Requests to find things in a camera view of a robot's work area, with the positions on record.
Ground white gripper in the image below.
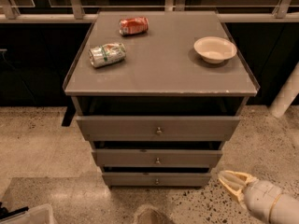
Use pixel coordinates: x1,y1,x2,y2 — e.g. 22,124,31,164
218,170,282,222

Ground grey bottom drawer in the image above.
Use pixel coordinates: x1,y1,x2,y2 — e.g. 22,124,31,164
102,172,211,187

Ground grey drawer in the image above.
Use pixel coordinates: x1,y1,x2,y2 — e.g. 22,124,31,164
77,116,240,141
102,172,211,187
92,149,222,168

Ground grey drawer cabinet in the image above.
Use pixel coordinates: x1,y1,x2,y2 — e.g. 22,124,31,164
64,11,259,174

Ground grey middle drawer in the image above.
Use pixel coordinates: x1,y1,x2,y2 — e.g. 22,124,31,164
92,149,222,168

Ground grey top drawer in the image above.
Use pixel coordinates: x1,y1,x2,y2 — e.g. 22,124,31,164
77,116,240,141

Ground white diagonal pole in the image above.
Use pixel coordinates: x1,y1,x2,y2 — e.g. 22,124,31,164
269,62,299,118

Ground white paper bowl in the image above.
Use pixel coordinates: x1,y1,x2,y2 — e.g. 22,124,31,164
193,36,237,64

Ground green white soda can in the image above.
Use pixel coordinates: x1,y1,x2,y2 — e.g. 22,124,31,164
89,43,126,68

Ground orange crushed soda can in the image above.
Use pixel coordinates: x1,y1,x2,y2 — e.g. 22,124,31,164
119,17,149,36

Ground clear plastic bin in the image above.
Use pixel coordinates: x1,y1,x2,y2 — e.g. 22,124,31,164
0,203,58,224

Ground metal railing frame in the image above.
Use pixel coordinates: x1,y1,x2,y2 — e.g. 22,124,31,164
0,0,299,22

